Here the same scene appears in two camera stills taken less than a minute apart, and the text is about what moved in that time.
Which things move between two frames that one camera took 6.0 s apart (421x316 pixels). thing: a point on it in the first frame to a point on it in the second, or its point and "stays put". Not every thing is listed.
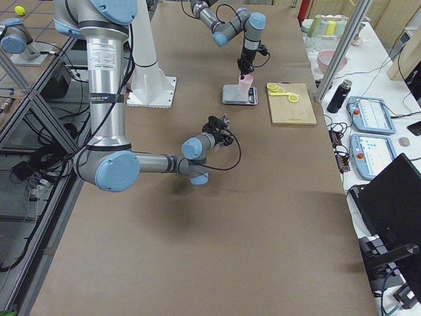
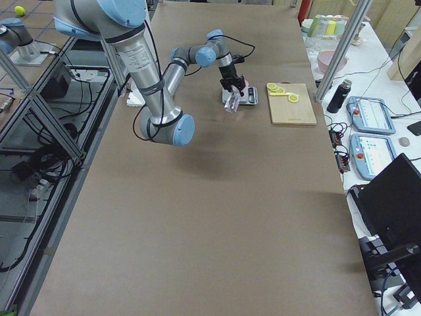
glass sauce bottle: x=225 y=120 to x=233 y=101
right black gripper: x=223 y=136 to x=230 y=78
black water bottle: x=339 y=97 stays put
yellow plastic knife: x=279 y=94 stays put
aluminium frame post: x=357 y=20 stays put
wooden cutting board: x=286 y=112 stays put
